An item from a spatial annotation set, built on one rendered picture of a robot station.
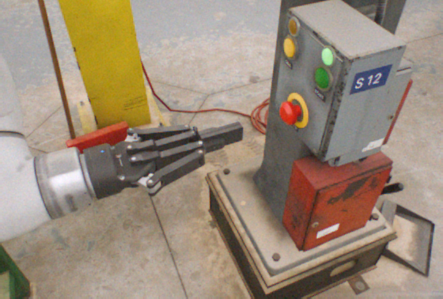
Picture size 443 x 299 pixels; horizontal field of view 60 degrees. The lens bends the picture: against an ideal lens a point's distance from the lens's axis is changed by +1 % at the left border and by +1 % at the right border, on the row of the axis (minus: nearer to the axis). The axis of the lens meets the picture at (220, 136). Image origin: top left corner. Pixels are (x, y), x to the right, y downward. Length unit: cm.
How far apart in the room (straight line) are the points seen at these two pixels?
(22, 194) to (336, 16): 50
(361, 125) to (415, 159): 149
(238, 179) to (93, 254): 65
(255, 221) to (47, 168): 90
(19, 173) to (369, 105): 49
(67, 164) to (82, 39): 124
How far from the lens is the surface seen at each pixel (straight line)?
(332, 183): 104
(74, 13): 170
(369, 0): 87
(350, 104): 58
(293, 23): 61
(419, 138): 224
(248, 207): 135
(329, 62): 55
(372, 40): 58
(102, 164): 54
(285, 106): 64
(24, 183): 54
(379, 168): 112
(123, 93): 192
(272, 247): 128
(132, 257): 162
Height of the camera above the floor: 139
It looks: 44 degrees down
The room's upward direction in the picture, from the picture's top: straight up
